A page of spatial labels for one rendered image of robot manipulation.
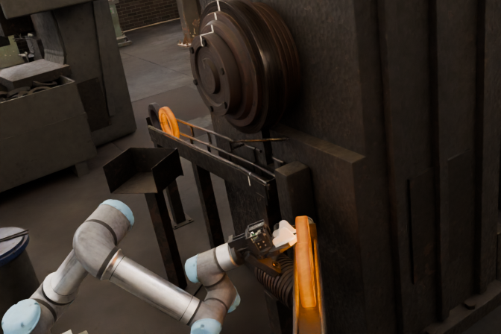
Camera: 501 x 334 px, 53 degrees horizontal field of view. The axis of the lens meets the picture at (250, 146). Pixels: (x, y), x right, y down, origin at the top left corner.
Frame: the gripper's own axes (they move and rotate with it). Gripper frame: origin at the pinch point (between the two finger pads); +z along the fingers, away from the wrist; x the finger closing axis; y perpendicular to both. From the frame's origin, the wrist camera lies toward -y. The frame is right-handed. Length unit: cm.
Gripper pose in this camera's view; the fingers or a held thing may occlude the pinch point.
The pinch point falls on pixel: (301, 234)
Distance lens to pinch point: 142.6
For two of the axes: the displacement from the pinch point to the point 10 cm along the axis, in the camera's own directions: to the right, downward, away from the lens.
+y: -4.6, -8.3, -3.3
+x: 0.7, -4.0, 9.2
